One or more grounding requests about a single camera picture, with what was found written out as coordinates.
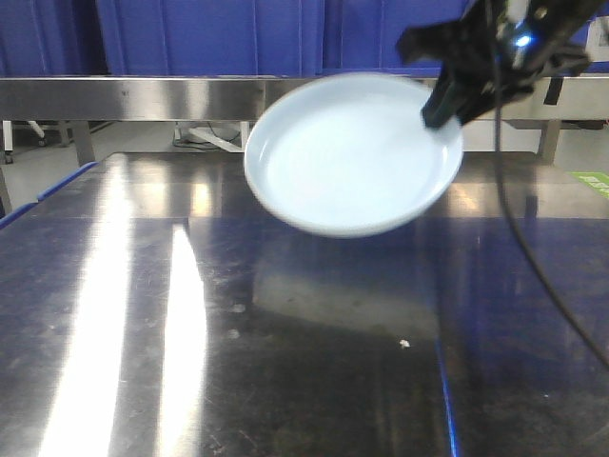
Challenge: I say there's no light blue plate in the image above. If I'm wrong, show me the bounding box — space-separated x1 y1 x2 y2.
244 72 463 238

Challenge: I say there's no white paper label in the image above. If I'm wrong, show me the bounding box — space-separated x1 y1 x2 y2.
586 16 609 62

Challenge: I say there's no blue plastic crate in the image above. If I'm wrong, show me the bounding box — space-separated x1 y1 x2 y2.
1 0 108 77
96 1 324 77
323 1 608 75

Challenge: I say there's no blue plastic crate middle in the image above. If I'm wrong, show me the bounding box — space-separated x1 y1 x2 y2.
96 1 324 77

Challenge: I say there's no black tape strip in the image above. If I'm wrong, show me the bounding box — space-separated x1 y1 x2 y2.
543 77 563 106

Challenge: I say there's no steel shelf leg right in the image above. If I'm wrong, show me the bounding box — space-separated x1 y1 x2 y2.
537 119 562 165

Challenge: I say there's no steel shelf leg left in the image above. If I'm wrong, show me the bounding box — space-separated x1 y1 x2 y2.
70 121 95 167

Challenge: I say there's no blue plastic crate left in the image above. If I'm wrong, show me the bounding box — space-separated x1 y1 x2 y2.
1 0 108 77

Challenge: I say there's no stainless steel shelf rail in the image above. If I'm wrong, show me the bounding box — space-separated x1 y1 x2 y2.
1 73 608 122

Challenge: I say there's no steel shelf leg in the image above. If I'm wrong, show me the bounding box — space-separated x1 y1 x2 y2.
70 121 95 167
537 119 562 165

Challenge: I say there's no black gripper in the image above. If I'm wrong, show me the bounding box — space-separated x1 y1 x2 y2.
396 0 599 129

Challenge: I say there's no blue plastic crate right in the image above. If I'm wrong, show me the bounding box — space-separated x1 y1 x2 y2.
323 1 608 75

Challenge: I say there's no black cable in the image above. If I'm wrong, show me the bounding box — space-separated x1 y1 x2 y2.
492 42 609 370

